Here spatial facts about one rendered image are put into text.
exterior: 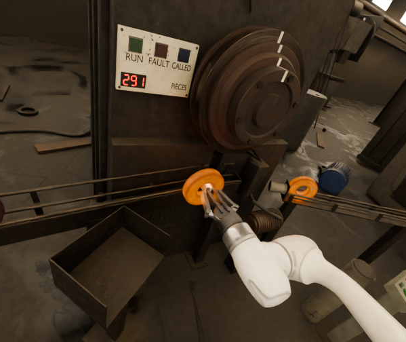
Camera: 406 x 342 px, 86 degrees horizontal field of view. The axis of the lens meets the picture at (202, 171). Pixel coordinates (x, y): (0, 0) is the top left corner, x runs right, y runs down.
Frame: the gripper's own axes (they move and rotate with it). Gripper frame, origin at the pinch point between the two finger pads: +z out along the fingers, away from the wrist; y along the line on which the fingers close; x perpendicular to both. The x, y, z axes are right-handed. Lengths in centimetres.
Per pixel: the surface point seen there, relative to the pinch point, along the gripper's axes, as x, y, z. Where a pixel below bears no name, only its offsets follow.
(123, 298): -24.0, -30.3, -19.9
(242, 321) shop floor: -83, 36, -32
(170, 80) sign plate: 25.8, -9.0, 27.6
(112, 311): -24.3, -33.8, -22.1
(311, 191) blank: -13, 71, -3
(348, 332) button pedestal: -66, 83, -61
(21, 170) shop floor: -90, -78, 123
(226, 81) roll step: 32.6, 3.7, 12.8
